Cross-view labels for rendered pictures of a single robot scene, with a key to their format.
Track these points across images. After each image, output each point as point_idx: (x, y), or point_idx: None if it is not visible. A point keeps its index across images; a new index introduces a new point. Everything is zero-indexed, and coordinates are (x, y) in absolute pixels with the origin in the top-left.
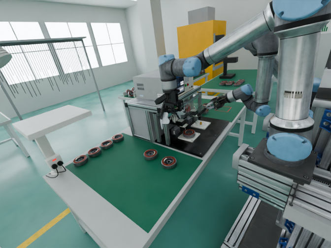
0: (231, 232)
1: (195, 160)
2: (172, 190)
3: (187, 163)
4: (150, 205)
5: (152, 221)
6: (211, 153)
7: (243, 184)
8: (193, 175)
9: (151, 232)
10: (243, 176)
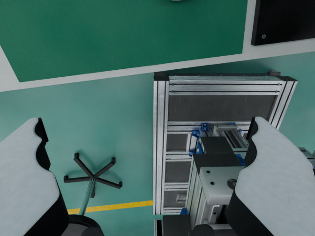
0: (183, 83)
1: (232, 37)
2: (111, 53)
3: (212, 23)
4: (48, 44)
5: (35, 72)
6: (281, 55)
7: (191, 164)
8: (179, 64)
9: (25, 85)
10: (195, 175)
